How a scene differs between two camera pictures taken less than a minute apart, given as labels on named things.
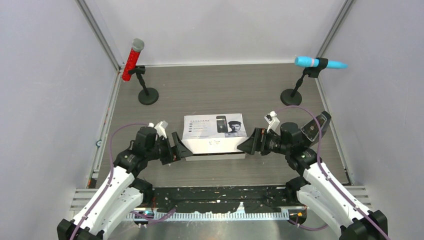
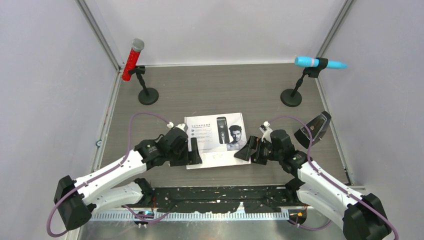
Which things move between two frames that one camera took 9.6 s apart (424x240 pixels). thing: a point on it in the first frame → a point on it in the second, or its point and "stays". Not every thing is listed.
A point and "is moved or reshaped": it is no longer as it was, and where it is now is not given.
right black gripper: (257, 142) → (255, 143)
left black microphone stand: (148, 96) stays
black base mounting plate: (200, 199) stays
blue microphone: (306, 62) stays
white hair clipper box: (214, 137) is moved or reshaped
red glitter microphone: (138, 44) stays
